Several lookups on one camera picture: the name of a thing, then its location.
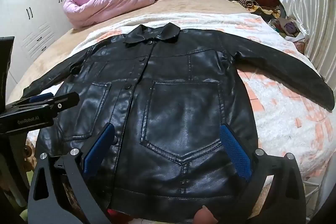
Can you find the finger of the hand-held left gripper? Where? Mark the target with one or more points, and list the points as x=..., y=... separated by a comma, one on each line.
x=65, y=103
x=42, y=97

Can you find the white orange bear printed blanket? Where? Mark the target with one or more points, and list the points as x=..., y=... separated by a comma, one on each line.
x=283, y=113

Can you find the pink quilt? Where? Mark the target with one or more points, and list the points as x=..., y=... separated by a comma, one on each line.
x=105, y=3

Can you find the beige bed sheet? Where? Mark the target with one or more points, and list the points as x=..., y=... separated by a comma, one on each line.
x=170, y=5

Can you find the small heap of purple clothes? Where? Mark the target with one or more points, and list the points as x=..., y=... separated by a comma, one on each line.
x=290, y=28

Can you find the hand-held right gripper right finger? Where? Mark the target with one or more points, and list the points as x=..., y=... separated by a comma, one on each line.
x=236, y=153

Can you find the white satin curtain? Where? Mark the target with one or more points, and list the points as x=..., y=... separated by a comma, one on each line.
x=309, y=3

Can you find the black leather jacket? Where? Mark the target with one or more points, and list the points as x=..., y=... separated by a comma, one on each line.
x=170, y=108

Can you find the person's right hand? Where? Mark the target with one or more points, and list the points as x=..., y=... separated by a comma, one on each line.
x=204, y=217

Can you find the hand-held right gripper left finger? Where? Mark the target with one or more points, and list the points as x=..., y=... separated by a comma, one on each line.
x=101, y=145

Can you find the white wardrobe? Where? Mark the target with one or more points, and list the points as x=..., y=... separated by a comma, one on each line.
x=31, y=3

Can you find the pink floral cloth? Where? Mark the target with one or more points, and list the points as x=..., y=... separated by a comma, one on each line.
x=299, y=46

